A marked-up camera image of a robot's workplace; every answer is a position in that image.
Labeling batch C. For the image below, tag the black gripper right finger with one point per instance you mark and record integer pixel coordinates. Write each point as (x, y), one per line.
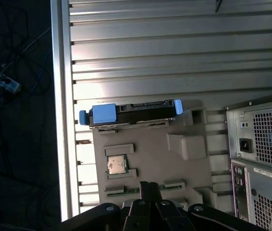
(169, 216)

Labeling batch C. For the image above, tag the grey power supply unit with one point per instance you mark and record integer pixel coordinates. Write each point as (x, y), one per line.
(245, 130)

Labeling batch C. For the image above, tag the hard disk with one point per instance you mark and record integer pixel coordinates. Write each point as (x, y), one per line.
(104, 115)

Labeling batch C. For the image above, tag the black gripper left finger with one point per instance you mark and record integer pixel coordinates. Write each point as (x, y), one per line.
(136, 216)

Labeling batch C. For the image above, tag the grey parts rack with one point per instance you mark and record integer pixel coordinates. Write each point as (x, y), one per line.
(160, 163)

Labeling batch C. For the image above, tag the black open PC case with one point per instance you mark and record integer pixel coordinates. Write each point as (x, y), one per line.
(265, 190)

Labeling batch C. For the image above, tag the white power strip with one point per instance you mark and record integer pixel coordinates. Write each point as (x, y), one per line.
(6, 83)

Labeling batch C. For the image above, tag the green RAM stick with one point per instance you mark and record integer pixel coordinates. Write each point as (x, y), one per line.
(131, 191)

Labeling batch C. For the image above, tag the silver CPU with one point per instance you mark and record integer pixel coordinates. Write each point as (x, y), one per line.
(116, 164)

